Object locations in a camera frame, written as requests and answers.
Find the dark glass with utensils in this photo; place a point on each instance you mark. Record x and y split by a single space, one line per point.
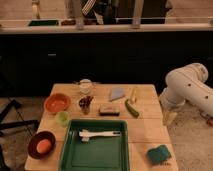
84 104

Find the yellow banana piece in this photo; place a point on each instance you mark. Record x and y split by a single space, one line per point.
134 94

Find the white brush in tray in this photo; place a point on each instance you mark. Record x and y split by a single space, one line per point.
87 135

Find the teal green sponge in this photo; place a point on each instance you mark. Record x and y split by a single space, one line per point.
158 155

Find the black folding stand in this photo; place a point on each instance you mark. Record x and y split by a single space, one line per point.
4 126

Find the dark bowl with orange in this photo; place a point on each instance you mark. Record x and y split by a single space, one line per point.
41 144

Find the orange red bowl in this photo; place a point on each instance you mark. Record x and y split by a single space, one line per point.
57 102

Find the green cucumber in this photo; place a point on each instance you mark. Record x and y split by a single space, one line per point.
130 109

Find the white cup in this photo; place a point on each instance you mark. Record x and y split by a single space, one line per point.
85 86

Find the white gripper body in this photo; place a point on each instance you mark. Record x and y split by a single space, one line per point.
168 107

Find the wooden table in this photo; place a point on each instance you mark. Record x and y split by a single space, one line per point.
145 132

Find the grey blue cloth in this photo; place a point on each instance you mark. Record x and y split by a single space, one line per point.
116 93

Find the person in background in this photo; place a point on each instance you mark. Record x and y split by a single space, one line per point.
102 10

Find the green plastic tray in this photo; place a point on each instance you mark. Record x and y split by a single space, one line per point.
98 153

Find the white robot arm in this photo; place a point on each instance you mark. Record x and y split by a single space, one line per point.
186 84

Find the small green cup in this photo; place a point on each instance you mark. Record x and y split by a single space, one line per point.
62 118

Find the brown sponge block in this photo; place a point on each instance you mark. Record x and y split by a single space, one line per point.
109 110

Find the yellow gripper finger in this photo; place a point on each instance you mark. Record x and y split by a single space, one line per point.
169 117

